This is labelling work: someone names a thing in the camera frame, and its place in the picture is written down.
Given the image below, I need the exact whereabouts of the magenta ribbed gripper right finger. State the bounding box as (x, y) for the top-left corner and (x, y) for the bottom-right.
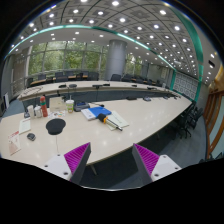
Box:
(131, 143), (183, 186)

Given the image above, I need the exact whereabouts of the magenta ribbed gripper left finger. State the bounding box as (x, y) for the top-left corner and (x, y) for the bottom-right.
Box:
(43, 142), (92, 185)

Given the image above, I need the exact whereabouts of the black round mouse pad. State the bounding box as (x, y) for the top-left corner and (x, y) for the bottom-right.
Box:
(46, 118), (66, 135)

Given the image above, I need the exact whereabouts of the small black computer mouse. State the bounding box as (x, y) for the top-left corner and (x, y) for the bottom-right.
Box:
(27, 133), (36, 141)

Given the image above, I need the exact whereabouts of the green white paper pad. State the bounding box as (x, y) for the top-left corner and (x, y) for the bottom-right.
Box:
(108, 111), (129, 130)

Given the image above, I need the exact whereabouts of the black desk phone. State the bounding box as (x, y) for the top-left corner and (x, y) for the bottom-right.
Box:
(74, 102), (90, 112)

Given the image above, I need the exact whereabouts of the blue book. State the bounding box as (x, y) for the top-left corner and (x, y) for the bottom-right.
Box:
(90, 106), (111, 117)

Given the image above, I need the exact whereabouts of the white paper cup green sleeve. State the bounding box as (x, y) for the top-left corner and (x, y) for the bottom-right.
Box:
(66, 100), (74, 113)

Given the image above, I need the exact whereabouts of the beige laptop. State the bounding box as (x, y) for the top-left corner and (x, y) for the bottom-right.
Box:
(49, 97), (66, 112)

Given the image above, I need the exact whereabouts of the white paper booklet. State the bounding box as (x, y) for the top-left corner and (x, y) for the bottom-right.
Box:
(19, 118), (31, 134)

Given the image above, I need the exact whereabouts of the red thermos bottle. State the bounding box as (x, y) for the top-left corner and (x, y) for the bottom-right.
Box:
(40, 96), (48, 117)

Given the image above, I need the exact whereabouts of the red and white leaflet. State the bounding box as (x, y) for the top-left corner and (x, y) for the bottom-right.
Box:
(8, 131), (21, 155)

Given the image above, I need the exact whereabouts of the grey round pillar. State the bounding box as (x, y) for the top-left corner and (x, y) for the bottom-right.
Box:
(105, 39), (127, 80)

